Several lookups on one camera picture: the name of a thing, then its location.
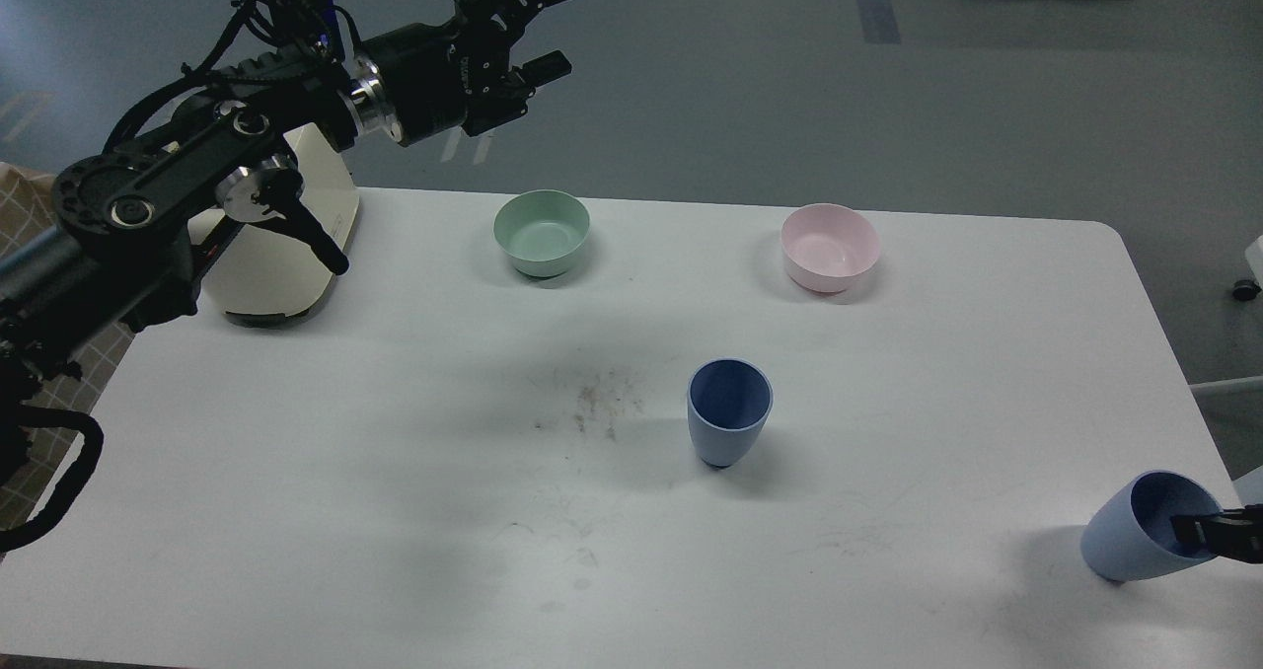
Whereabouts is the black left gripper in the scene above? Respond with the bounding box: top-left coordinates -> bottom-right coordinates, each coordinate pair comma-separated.
352,0 -> 573,146

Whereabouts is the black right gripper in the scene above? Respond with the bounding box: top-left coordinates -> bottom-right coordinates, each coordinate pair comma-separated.
1171,511 -> 1262,562

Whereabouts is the blue cup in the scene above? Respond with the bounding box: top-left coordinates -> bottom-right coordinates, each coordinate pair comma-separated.
1079,470 -> 1223,582
686,358 -> 775,470

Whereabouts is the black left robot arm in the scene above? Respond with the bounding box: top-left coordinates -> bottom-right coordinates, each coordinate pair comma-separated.
1,0 -> 572,553

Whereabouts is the green bowl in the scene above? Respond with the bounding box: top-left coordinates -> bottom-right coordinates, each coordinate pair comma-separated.
493,189 -> 591,279

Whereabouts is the cream toaster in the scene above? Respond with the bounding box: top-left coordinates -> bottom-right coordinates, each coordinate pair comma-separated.
197,125 -> 361,328

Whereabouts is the pink bowl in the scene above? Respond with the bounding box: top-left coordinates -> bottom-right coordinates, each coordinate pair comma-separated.
781,204 -> 882,295

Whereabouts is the beige checkered cloth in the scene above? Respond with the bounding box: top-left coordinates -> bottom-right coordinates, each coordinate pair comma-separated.
0,162 -> 134,531

